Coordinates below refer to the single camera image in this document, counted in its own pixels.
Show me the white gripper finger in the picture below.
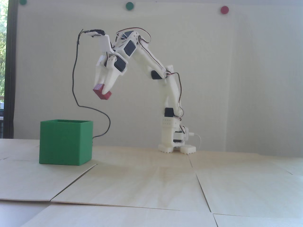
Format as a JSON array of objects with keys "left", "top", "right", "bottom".
[
  {"left": 95, "top": 57, "right": 106, "bottom": 85},
  {"left": 103, "top": 56, "right": 119, "bottom": 94}
]

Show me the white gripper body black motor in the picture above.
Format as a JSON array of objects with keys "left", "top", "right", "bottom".
[{"left": 101, "top": 50, "right": 130, "bottom": 77}]

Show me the red block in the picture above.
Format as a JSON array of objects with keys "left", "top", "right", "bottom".
[{"left": 92, "top": 83, "right": 112, "bottom": 100}]

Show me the green box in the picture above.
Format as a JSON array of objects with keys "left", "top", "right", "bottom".
[{"left": 39, "top": 120, "right": 93, "bottom": 166}]

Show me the white magnetic board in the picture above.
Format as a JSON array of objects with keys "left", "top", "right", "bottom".
[{"left": 14, "top": 2, "right": 303, "bottom": 156}]

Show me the black camera cable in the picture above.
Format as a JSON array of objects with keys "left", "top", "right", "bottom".
[{"left": 72, "top": 29, "right": 111, "bottom": 140}]

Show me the black wrist camera board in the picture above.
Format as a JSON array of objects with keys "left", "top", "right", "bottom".
[{"left": 82, "top": 28, "right": 106, "bottom": 38}]

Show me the dark window frame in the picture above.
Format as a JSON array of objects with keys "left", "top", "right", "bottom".
[{"left": 3, "top": 0, "right": 18, "bottom": 139}]

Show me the white power cable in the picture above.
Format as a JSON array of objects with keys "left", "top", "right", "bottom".
[{"left": 189, "top": 132, "right": 202, "bottom": 151}]

